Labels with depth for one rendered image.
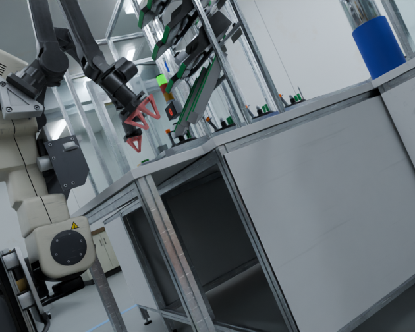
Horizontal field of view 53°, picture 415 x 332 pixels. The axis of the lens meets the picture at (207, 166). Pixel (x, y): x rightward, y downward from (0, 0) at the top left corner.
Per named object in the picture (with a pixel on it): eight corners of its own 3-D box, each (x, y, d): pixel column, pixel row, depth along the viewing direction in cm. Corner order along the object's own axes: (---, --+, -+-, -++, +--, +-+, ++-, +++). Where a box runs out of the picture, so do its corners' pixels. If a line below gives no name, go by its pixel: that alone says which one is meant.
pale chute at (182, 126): (188, 128, 169) (178, 124, 168) (182, 136, 181) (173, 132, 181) (212, 70, 176) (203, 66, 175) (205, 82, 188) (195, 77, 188)
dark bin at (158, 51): (159, 48, 172) (145, 35, 171) (155, 61, 184) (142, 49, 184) (201, 8, 180) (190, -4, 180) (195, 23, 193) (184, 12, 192)
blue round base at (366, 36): (396, 75, 175) (369, 18, 177) (368, 89, 189) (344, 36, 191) (417, 67, 182) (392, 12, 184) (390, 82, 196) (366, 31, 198)
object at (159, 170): (134, 178, 117) (130, 169, 117) (66, 226, 191) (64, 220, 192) (295, 122, 156) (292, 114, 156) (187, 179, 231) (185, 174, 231)
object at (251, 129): (216, 146, 124) (212, 137, 124) (115, 212, 257) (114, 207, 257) (470, 53, 188) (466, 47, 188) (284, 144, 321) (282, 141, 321)
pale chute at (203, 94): (203, 116, 155) (192, 110, 155) (195, 125, 168) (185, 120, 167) (228, 53, 163) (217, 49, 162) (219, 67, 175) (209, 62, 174)
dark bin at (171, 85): (173, 83, 171) (161, 70, 170) (168, 93, 183) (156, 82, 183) (216, 41, 179) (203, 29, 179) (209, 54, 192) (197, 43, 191)
